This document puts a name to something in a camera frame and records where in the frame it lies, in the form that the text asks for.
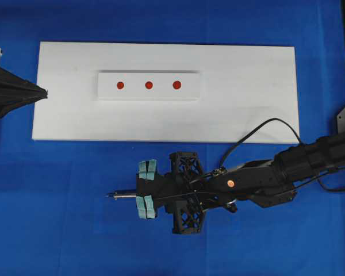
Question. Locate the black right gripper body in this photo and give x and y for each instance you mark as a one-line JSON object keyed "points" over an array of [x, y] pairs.
{"points": [[191, 201]]}

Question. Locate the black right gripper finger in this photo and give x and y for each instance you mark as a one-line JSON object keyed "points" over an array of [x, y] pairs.
{"points": [[148, 205], [150, 182]]}

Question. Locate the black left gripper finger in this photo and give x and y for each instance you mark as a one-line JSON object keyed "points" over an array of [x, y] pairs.
{"points": [[14, 99], [13, 82]]}

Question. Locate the red handled soldering iron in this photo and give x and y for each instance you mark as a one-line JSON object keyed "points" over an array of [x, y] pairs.
{"points": [[121, 194]]}

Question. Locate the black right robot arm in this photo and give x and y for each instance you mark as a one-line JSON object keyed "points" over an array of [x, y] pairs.
{"points": [[272, 182]]}

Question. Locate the large white foam board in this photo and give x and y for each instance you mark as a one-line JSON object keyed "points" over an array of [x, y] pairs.
{"points": [[242, 87]]}

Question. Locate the small white raised plate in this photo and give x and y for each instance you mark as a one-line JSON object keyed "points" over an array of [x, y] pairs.
{"points": [[149, 85]]}

